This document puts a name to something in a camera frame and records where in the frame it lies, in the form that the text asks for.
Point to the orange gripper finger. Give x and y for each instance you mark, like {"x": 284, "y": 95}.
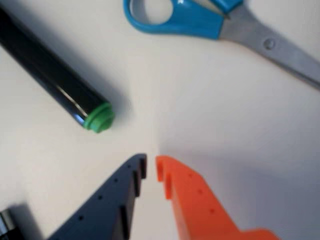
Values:
{"x": 197, "y": 212}

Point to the navy gripper finger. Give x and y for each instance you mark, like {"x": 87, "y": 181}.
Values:
{"x": 105, "y": 212}

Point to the black marker green cap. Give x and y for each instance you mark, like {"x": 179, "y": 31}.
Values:
{"x": 47, "y": 67}

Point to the small black cylinder battery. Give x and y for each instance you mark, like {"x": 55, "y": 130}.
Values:
{"x": 8, "y": 226}

